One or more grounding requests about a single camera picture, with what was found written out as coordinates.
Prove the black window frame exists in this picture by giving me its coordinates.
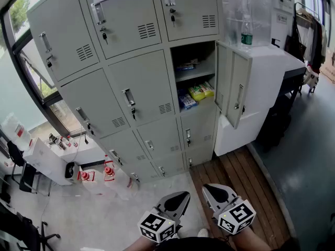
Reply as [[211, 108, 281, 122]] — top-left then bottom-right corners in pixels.
[[0, 9, 87, 138]]

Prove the clear plastic jug red label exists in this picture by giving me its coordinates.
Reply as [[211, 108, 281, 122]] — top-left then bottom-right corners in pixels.
[[1, 112, 34, 151]]

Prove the water jug with red cap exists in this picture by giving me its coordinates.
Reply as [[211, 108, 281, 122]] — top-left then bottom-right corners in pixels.
[[77, 169, 96, 182], [103, 159, 116, 182]]

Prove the person's right forearm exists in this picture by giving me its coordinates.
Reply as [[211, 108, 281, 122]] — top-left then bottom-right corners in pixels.
[[230, 226, 273, 251]]

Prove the white kiosk machine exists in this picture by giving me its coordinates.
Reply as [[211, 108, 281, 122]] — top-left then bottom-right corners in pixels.
[[271, 0, 296, 49]]

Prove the black office chair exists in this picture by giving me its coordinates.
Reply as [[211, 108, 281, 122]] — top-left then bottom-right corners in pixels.
[[15, 212, 61, 251]]

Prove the locker door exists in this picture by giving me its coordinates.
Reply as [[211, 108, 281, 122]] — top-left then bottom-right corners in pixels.
[[214, 40, 253, 130]]

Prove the white box table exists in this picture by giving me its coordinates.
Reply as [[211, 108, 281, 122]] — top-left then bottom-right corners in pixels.
[[23, 137, 76, 186]]

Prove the yellow packet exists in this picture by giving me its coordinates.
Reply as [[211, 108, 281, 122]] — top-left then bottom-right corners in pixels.
[[188, 81, 215, 101]]

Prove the metal clothes rack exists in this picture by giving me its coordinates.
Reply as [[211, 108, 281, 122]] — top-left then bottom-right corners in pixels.
[[294, 2, 328, 94]]

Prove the black folding chair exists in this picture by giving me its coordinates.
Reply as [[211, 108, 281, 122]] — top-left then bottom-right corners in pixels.
[[6, 140, 52, 196]]

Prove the small white appliance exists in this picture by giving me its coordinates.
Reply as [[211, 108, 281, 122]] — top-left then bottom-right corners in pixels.
[[64, 162, 81, 184]]

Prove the black hanging garment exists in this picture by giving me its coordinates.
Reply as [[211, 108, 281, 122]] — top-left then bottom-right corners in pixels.
[[311, 19, 327, 67]]

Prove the brown cardboard box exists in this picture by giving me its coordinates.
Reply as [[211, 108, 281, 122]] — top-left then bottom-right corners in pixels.
[[319, 51, 335, 83]]

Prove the white counter unit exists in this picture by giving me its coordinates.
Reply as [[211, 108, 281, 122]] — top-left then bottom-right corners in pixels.
[[214, 44, 307, 156]]

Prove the blue white packet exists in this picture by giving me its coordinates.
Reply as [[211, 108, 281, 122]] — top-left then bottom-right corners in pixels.
[[178, 92, 198, 110]]

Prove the grey metal locker cabinet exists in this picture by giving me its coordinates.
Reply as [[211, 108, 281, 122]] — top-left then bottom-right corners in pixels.
[[26, 0, 253, 185]]

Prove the clear plastic cover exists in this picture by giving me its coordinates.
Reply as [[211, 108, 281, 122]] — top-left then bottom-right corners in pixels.
[[221, 0, 273, 48]]

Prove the person's left forearm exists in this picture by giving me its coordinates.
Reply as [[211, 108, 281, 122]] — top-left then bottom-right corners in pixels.
[[130, 236, 158, 251]]

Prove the person's black clothing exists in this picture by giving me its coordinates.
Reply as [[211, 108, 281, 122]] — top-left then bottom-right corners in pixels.
[[157, 235, 236, 251]]

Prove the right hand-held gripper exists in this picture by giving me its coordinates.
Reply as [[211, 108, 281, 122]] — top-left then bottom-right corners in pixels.
[[202, 184, 256, 235]]

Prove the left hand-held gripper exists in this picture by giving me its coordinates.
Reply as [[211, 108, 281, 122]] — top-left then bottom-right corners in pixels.
[[137, 191, 191, 244]]

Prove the clear water bottle green label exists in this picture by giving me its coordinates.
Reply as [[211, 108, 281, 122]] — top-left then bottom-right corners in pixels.
[[240, 14, 254, 52]]

